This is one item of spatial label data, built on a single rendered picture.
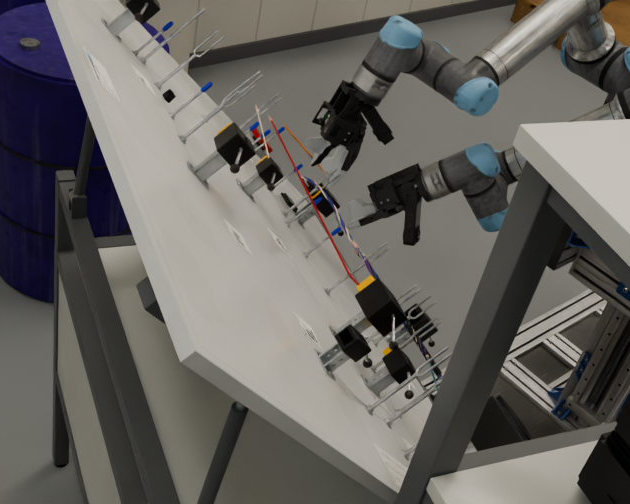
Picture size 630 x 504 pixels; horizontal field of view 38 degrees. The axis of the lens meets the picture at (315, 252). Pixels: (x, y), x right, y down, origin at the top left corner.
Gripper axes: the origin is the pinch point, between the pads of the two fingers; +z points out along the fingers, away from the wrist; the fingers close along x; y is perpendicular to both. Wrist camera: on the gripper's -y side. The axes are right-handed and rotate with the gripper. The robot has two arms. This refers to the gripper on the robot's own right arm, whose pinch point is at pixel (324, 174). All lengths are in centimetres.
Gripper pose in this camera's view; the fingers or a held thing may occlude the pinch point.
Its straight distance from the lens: 188.9
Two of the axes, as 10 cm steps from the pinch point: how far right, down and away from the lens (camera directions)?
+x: 3.6, 6.1, -7.0
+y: -7.9, -2.0, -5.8
